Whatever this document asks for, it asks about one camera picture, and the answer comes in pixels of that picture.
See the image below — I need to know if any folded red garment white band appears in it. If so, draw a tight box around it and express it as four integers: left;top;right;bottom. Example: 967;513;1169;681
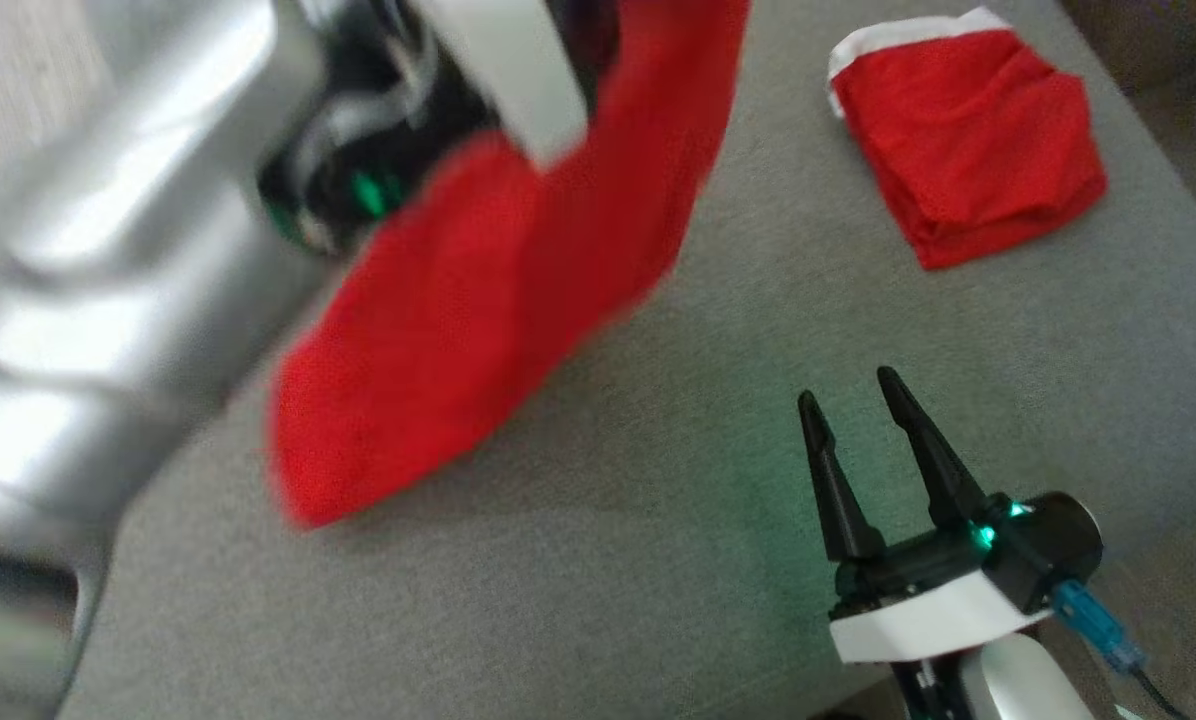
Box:
826;5;1109;273

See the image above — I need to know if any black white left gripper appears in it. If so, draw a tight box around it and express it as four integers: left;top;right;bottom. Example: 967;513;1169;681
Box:
258;0;619;256

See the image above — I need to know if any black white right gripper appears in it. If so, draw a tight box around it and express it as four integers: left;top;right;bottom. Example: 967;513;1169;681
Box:
796;366;1105;666

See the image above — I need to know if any blue cable connector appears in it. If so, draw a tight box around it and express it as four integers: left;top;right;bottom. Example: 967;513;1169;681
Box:
1051;580;1149;673

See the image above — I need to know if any red garment with white band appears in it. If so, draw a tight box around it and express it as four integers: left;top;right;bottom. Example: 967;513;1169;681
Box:
266;0;754;531

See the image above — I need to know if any thin black cable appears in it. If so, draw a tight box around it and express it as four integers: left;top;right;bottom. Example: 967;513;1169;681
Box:
1128;665;1194;720

